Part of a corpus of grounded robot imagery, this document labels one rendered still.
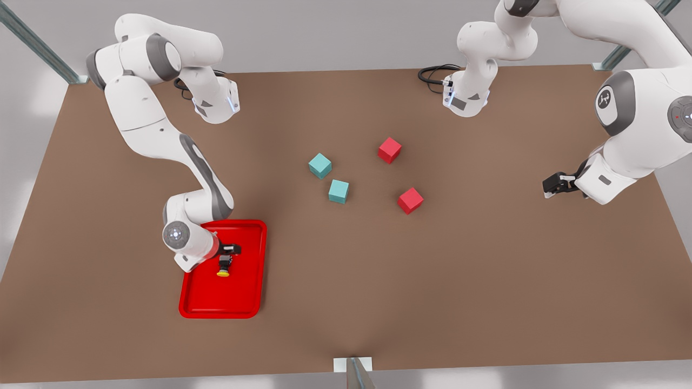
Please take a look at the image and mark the red plastic tray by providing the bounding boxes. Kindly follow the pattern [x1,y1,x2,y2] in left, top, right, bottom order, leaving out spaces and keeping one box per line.
[178,219,268,319]

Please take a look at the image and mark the teal cube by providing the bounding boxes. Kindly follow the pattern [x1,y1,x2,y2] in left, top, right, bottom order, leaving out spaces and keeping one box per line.
[308,153,332,180]
[328,179,350,205]

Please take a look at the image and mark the red cube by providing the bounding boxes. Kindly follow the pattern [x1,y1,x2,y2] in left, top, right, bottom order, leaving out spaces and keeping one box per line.
[397,187,424,216]
[377,137,403,164]

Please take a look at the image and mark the silver frame post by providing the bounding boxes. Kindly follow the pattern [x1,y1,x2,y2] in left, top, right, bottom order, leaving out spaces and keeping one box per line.
[0,4,89,85]
[333,357,377,389]
[591,0,682,72]

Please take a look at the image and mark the black cable loop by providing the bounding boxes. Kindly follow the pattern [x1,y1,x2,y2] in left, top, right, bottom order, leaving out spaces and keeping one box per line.
[417,64,463,95]
[173,70,228,101]

